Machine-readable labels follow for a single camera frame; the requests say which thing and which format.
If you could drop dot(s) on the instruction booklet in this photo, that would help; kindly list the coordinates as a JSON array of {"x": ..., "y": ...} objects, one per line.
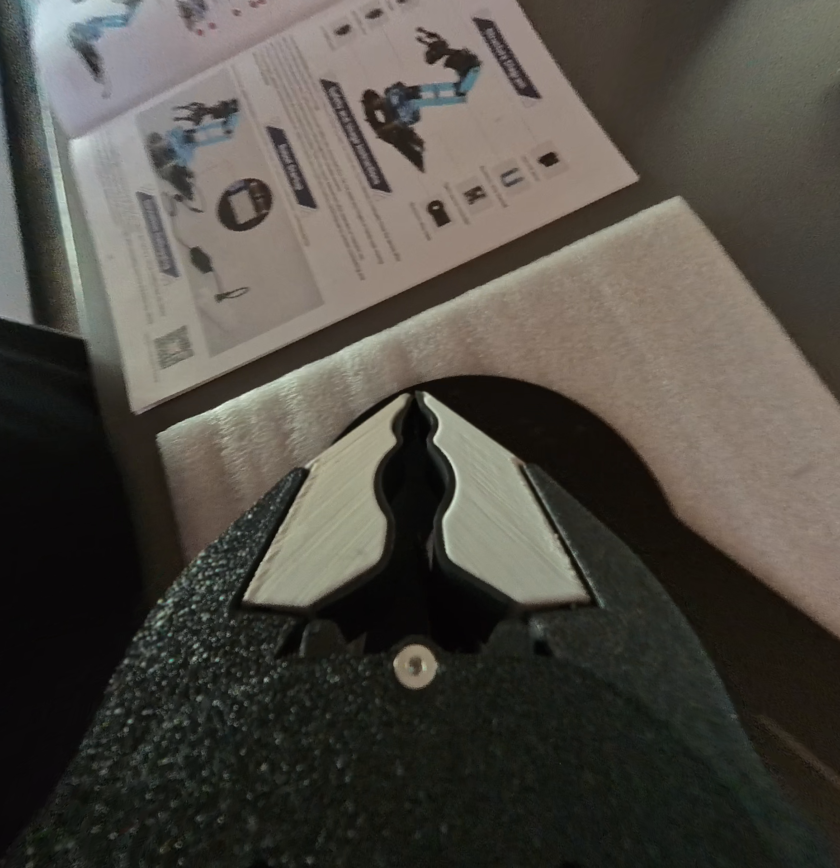
[{"x": 325, "y": 203}]

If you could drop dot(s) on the person's black clothing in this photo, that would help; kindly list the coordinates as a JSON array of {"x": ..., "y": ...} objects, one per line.
[{"x": 40, "y": 542}]

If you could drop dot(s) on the white foam sheet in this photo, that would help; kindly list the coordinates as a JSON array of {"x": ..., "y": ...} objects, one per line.
[{"x": 630, "y": 339}]

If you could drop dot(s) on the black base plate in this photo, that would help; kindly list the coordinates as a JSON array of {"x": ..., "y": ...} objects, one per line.
[{"x": 562, "y": 447}]

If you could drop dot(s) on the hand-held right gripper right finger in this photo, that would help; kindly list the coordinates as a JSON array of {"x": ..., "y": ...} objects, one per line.
[{"x": 508, "y": 536}]

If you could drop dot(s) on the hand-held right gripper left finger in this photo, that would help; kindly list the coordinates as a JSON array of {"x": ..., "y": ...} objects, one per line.
[{"x": 325, "y": 529}]

